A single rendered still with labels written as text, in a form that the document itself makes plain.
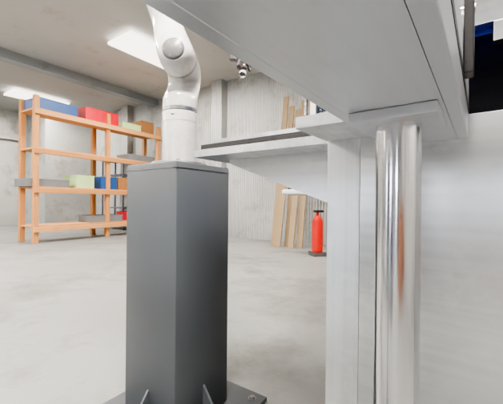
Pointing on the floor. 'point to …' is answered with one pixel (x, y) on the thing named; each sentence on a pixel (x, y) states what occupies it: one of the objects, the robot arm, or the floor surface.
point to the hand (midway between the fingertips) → (244, 64)
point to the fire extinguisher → (317, 236)
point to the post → (343, 271)
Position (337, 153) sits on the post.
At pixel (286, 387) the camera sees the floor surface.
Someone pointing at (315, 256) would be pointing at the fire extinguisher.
